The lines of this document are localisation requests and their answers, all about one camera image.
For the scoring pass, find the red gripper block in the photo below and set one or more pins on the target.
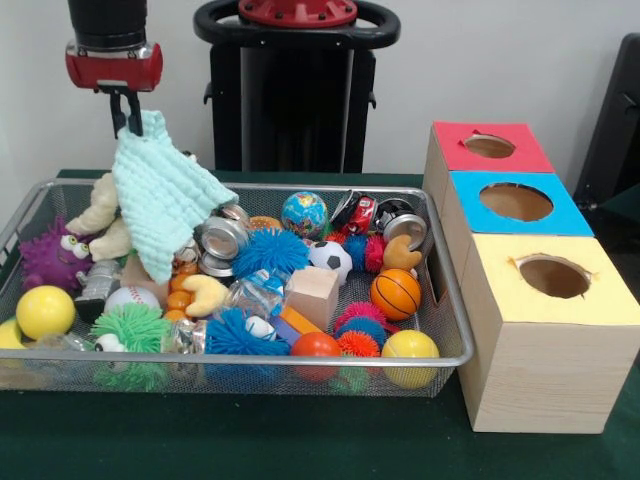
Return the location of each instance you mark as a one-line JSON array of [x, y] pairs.
[[112, 70]]

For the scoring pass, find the mint green cloth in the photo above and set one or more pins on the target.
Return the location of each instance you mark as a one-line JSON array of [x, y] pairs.
[[165, 200]]

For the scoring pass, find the cream knitted cloth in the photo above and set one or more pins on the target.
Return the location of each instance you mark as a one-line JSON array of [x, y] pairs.
[[100, 215]]

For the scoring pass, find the shallow clear mesh bin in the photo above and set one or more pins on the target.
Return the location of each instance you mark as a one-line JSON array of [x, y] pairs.
[[300, 385]]

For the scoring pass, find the wooden box with three holes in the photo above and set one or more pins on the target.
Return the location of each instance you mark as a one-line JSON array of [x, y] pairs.
[[545, 360]]

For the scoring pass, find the purple spiky toy with eyes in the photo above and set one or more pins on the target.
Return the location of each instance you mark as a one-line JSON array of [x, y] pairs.
[[45, 258]]

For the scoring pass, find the small baseball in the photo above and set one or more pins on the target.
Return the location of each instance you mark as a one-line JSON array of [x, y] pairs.
[[132, 298]]

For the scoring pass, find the blue spiky rubber ball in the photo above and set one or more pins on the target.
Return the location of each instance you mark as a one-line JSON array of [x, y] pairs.
[[270, 252]]

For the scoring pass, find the globe print ball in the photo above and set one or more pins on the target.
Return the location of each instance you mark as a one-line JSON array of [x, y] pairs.
[[304, 214]]

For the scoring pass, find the yellow ball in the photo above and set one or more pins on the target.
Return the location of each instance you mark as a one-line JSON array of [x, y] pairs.
[[45, 312], [410, 350]]

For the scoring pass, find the green fuzzy toy with eyes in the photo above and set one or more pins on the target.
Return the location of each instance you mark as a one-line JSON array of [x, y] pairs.
[[140, 330]]

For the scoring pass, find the small soccer ball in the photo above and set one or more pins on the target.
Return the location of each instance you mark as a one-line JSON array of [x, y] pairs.
[[331, 258]]

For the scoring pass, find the plain wooden block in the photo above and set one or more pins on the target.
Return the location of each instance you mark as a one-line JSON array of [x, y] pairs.
[[313, 295]]

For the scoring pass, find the orange ball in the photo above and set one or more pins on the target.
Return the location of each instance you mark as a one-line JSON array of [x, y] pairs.
[[316, 346]]

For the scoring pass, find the small basketball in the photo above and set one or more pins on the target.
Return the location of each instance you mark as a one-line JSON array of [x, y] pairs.
[[396, 294]]

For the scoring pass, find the dark green table cloth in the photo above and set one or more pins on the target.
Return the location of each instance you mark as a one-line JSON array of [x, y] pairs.
[[250, 440]]

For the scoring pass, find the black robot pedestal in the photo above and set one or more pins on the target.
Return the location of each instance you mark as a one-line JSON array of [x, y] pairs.
[[295, 100]]

